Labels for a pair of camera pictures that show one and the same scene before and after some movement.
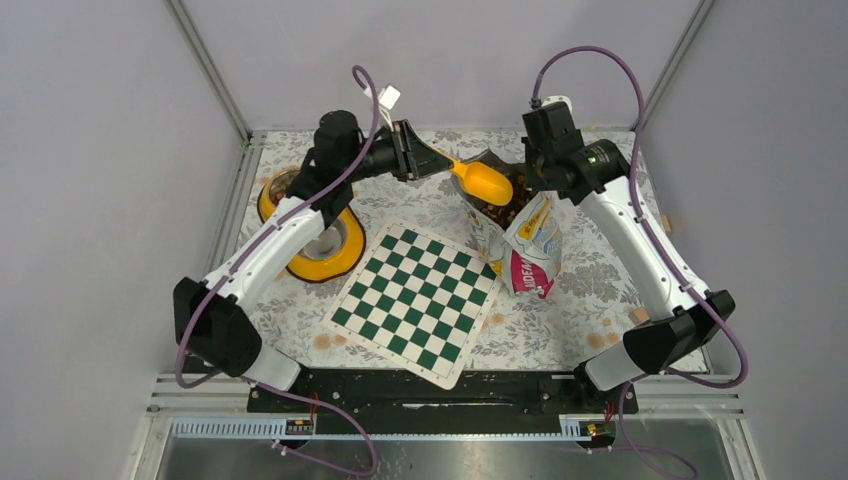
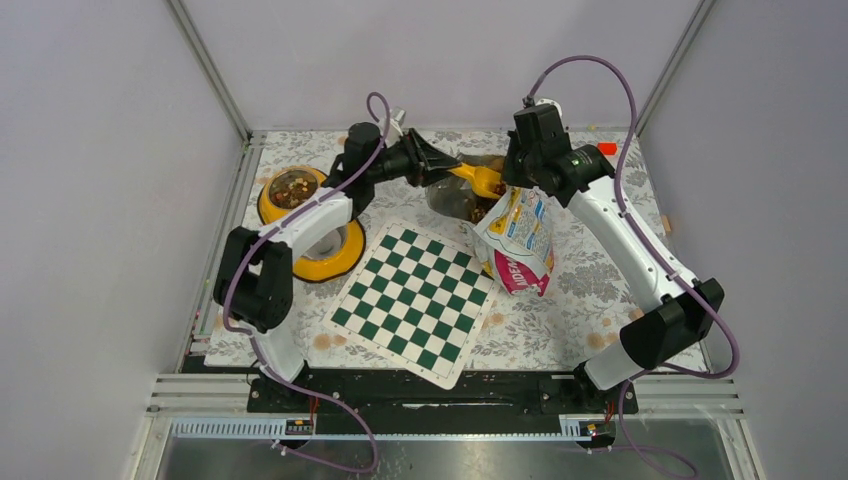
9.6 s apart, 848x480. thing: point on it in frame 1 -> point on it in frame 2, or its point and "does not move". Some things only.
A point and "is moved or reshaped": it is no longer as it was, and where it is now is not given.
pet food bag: x=524 y=233 is moved or reshaped
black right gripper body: x=538 y=177 -> x=520 y=163
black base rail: x=405 y=391 does not move
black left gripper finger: x=422 y=156 does not move
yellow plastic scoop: x=482 y=181 is moved or reshaped
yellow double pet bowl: x=335 y=252 does not move
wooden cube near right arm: x=639 y=316 does not move
